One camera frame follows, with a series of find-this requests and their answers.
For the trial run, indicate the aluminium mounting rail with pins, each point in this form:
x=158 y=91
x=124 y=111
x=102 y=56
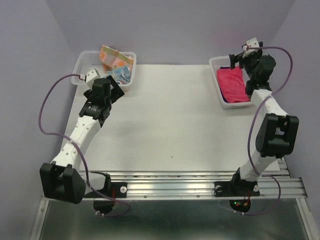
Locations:
x=199 y=185

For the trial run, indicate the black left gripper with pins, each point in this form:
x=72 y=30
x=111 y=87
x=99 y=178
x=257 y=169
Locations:
x=116 y=92

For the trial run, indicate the pink towel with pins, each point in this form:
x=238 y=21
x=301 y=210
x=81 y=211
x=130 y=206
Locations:
x=232 y=85

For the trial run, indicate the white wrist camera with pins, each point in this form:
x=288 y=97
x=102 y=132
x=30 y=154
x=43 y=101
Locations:
x=90 y=77
x=251 y=46

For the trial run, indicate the light blue patterned towel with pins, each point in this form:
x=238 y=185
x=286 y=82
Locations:
x=121 y=75

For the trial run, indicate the white left plastic basket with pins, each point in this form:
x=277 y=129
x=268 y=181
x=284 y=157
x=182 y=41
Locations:
x=90 y=59

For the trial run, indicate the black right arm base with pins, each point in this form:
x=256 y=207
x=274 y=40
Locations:
x=240 y=190

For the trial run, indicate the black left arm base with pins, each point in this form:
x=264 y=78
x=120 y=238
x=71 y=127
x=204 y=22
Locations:
x=112 y=190

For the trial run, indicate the orange dotted patterned towel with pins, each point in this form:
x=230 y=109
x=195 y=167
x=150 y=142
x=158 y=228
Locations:
x=112 y=59

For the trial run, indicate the white plastic basket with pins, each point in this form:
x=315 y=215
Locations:
x=90 y=59
x=224 y=62

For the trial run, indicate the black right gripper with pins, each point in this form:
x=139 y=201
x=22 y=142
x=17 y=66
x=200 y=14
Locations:
x=240 y=57

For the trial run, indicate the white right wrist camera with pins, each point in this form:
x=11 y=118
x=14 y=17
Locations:
x=251 y=46

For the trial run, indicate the white right plastic basket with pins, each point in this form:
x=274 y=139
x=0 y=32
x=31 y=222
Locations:
x=224 y=62

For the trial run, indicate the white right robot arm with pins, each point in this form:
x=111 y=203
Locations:
x=277 y=133

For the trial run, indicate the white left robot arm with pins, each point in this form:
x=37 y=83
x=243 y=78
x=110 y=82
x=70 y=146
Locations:
x=60 y=178

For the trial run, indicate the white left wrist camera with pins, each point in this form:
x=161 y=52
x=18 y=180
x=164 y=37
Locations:
x=90 y=77

